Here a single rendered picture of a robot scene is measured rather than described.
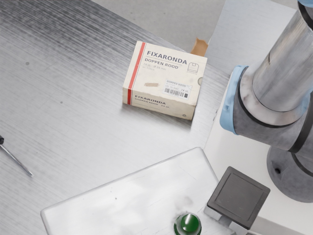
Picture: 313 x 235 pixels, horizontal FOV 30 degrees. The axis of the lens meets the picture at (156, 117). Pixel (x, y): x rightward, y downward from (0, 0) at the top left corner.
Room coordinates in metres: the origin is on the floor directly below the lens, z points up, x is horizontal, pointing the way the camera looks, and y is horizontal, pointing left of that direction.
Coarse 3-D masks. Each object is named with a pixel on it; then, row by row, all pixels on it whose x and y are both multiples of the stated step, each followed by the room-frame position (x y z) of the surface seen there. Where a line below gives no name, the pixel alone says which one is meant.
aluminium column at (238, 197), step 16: (224, 176) 0.19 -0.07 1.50; (240, 176) 0.19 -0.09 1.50; (224, 192) 0.18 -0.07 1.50; (240, 192) 0.18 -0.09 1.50; (256, 192) 0.18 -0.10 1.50; (208, 208) 0.16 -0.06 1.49; (224, 208) 0.16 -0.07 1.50; (240, 208) 0.16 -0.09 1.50; (256, 208) 0.16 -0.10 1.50; (240, 224) 0.15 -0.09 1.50
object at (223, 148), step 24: (216, 120) 0.51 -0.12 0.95; (216, 144) 0.46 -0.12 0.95; (240, 144) 0.47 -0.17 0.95; (264, 144) 0.48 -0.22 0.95; (216, 168) 0.41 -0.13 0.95; (240, 168) 0.42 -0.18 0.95; (264, 168) 0.43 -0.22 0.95; (264, 216) 0.33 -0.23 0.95; (288, 216) 0.34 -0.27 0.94; (312, 216) 0.35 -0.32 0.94
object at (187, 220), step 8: (184, 216) 0.15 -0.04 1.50; (192, 216) 0.15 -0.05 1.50; (176, 224) 0.14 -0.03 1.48; (184, 224) 0.14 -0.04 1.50; (192, 224) 0.14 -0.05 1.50; (200, 224) 0.14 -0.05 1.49; (176, 232) 0.14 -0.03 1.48; (184, 232) 0.13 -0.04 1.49; (192, 232) 0.14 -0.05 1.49; (200, 232) 0.14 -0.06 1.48
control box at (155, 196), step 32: (192, 160) 0.21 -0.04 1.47; (96, 192) 0.17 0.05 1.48; (128, 192) 0.17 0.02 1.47; (160, 192) 0.17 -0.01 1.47; (192, 192) 0.18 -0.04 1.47; (64, 224) 0.13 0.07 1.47; (96, 224) 0.13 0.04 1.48; (128, 224) 0.14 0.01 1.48; (160, 224) 0.14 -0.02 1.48; (224, 224) 0.15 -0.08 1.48
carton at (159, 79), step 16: (144, 48) 0.68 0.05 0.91; (160, 48) 0.69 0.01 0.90; (144, 64) 0.64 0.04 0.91; (160, 64) 0.65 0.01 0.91; (176, 64) 0.65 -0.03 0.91; (192, 64) 0.66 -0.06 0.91; (128, 80) 0.60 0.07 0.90; (144, 80) 0.60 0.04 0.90; (160, 80) 0.61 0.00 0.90; (176, 80) 0.62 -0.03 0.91; (192, 80) 0.62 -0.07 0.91; (128, 96) 0.58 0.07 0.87; (144, 96) 0.57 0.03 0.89; (160, 96) 0.57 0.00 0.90; (176, 96) 0.58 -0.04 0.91; (192, 96) 0.58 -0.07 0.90; (160, 112) 0.57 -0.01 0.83; (176, 112) 0.57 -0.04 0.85; (192, 112) 0.56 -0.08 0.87
